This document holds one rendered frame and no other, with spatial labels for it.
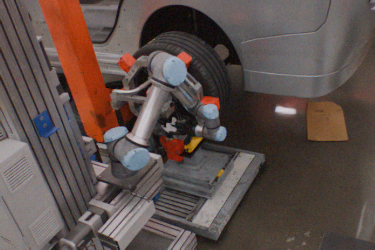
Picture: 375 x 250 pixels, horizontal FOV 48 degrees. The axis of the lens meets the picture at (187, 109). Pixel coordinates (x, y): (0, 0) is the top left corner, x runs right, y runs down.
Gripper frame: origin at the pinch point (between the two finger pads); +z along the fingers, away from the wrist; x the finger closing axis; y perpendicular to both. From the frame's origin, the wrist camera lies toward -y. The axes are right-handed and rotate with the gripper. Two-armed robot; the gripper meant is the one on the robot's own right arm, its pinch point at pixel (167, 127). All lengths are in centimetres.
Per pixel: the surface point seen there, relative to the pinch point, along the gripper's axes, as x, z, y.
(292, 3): -59, -54, 50
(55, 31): -8, 74, 50
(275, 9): -60, -44, 46
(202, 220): -5, -7, -75
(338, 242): 4, -94, -49
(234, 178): -48, -10, -75
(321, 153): -103, -56, -83
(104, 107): -17, 63, -7
